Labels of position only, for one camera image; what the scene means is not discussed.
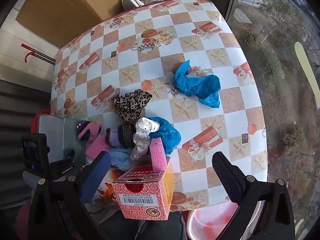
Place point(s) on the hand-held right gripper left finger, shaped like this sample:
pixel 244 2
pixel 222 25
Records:
pixel 96 177

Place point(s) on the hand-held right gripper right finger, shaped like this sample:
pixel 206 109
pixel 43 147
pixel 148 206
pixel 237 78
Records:
pixel 223 173

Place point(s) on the grey cardboard box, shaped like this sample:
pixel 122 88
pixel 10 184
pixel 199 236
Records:
pixel 55 135

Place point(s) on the purple brown knitted pouch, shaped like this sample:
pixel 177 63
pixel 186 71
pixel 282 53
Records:
pixel 122 136

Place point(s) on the white polka dot scrunchie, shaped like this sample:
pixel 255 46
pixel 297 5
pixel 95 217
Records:
pixel 143 130

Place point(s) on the blue plastic shoe cover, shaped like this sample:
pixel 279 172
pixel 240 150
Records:
pixel 167 132
pixel 197 85

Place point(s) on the leopard print scrunchie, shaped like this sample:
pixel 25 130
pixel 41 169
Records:
pixel 130 107

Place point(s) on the orange white printed box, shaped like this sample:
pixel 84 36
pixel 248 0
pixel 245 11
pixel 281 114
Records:
pixel 107 192

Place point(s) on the red stool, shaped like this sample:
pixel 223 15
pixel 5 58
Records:
pixel 35 126

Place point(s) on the light blue fluffy scrunchie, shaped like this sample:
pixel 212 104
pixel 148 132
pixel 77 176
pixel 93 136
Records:
pixel 120 156

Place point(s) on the pink black striped sock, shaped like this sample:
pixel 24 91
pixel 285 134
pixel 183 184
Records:
pixel 87 130

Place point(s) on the pink plastic basin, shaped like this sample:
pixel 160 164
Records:
pixel 212 222

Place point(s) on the pink patterned carton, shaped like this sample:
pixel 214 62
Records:
pixel 142 197

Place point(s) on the rough pink sponge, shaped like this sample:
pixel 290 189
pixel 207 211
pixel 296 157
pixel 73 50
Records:
pixel 158 155

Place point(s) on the person's grey trousers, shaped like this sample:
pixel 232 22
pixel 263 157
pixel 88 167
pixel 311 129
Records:
pixel 150 227

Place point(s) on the checkered printed tablecloth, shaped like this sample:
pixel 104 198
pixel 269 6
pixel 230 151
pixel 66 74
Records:
pixel 200 55

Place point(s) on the pale yellow window strip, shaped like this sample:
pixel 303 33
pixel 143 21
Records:
pixel 307 67

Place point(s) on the large brown cardboard box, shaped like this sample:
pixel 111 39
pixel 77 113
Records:
pixel 62 12

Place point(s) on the tree outside window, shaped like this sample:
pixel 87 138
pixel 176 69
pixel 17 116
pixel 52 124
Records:
pixel 282 17

